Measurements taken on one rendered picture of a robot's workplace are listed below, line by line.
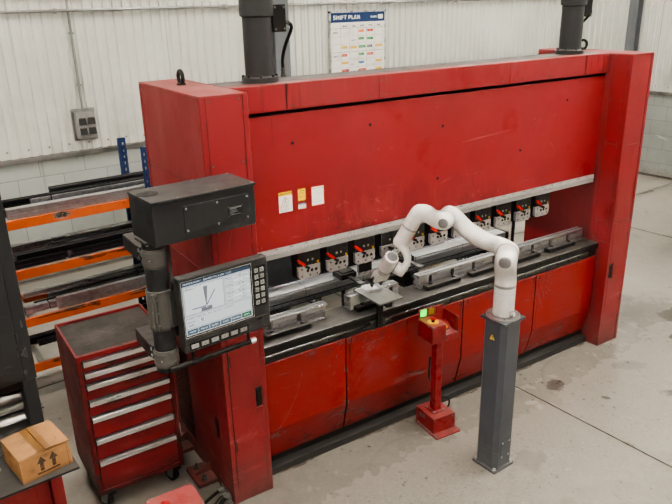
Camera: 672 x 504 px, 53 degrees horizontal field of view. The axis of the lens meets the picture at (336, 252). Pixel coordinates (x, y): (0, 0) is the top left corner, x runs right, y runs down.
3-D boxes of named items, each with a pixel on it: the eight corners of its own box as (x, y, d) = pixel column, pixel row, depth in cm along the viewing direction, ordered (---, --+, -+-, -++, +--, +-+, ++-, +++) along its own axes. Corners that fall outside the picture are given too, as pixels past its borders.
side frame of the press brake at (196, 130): (235, 505, 389) (198, 97, 309) (180, 433, 456) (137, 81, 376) (273, 488, 402) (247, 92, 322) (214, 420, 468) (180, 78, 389)
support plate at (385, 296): (379, 305, 404) (379, 304, 403) (354, 291, 424) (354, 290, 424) (403, 298, 413) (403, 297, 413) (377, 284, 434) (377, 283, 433)
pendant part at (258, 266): (186, 355, 301) (177, 280, 288) (174, 345, 310) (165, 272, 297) (271, 325, 327) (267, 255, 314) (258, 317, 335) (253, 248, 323)
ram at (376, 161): (242, 267, 372) (231, 120, 344) (235, 263, 378) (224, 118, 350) (593, 181, 525) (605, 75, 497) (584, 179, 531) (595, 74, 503)
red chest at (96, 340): (103, 516, 383) (76, 360, 348) (80, 469, 423) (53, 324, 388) (187, 482, 409) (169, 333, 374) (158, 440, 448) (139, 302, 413)
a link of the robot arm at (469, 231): (509, 272, 371) (512, 262, 385) (522, 256, 365) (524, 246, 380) (431, 223, 376) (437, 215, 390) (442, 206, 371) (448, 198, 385)
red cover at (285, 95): (232, 116, 342) (230, 88, 337) (224, 114, 349) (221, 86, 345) (607, 72, 495) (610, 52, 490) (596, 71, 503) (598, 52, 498)
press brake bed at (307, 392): (265, 479, 410) (257, 357, 381) (250, 461, 426) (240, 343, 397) (586, 341, 563) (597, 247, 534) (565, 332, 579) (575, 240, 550)
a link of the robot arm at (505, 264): (517, 282, 383) (520, 242, 375) (514, 295, 367) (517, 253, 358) (495, 280, 387) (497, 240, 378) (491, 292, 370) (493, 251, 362)
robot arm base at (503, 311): (527, 316, 384) (529, 286, 378) (505, 326, 373) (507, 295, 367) (500, 305, 398) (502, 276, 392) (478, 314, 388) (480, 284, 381)
